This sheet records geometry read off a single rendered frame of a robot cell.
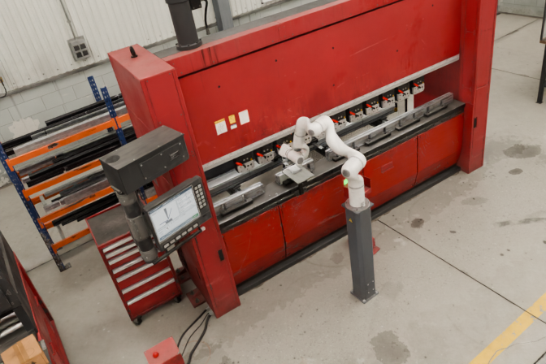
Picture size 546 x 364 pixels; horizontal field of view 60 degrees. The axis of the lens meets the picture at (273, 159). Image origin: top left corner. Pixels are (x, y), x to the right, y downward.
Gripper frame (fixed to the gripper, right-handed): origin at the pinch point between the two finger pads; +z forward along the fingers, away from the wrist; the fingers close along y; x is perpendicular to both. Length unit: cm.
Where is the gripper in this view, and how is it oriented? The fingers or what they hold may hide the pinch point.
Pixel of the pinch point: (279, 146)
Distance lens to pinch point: 407.0
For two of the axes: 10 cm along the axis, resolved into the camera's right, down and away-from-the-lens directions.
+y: -3.7, 9.1, 2.0
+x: 7.7, 1.8, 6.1
